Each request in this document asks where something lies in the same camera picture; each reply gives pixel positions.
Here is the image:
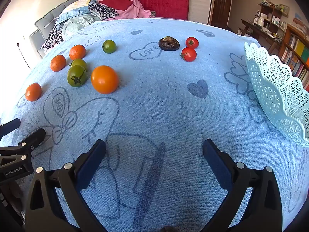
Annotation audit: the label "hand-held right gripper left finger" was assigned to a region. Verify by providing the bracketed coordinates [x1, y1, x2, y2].
[24, 139, 107, 232]

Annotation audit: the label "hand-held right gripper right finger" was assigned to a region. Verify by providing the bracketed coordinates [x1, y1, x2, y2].
[202, 139, 283, 232]

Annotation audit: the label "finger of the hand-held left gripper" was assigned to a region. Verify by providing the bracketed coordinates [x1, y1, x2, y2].
[0, 118, 22, 138]
[0, 128, 46, 166]

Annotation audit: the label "large green tomato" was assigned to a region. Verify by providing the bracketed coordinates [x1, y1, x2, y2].
[67, 65, 87, 88]

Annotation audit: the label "large orange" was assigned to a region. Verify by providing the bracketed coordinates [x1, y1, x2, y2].
[91, 65, 119, 95]

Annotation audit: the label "medium green tomato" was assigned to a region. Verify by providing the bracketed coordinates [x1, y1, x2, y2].
[70, 58, 87, 71]

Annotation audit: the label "light blue lattice plastic basket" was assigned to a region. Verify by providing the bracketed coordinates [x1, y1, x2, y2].
[244, 42, 309, 148]

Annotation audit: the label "small mandarin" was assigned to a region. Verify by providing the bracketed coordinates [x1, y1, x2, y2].
[69, 44, 87, 60]
[25, 83, 42, 102]
[50, 55, 66, 72]

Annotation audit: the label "red tomato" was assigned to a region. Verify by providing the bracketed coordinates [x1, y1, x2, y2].
[180, 47, 197, 62]
[185, 37, 199, 49]

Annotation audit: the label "small green tomato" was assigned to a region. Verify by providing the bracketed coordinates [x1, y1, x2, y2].
[101, 40, 116, 54]

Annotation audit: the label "dark brown wrinkled fruit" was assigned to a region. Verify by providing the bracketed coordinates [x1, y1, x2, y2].
[158, 36, 180, 51]

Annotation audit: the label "light blue printed blanket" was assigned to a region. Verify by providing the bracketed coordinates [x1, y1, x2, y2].
[0, 18, 309, 232]

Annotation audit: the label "leopard print cloth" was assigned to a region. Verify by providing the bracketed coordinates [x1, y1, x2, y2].
[88, 1, 119, 20]
[42, 25, 64, 51]

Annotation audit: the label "floral quilt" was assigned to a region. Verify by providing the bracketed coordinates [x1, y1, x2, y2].
[54, 12, 102, 38]

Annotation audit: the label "blue patched quilt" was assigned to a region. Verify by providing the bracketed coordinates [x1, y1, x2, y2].
[55, 0, 97, 27]

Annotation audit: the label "rows of shelved books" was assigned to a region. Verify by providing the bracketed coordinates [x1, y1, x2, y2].
[281, 32, 309, 87]

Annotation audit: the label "wooden desk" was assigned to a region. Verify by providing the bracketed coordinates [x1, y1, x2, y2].
[241, 19, 282, 54]

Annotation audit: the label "wooden bookshelf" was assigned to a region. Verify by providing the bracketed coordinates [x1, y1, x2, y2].
[278, 24, 309, 91]

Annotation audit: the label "red pillow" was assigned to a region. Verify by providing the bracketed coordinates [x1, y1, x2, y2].
[99, 0, 134, 11]

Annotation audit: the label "dark wooden door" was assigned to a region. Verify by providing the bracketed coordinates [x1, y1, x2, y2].
[211, 0, 234, 28]

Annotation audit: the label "pink blanket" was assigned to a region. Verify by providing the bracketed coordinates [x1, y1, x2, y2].
[97, 0, 152, 21]

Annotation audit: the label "wooden desk hutch shelf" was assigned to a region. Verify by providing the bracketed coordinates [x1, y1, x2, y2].
[258, 2, 290, 33]

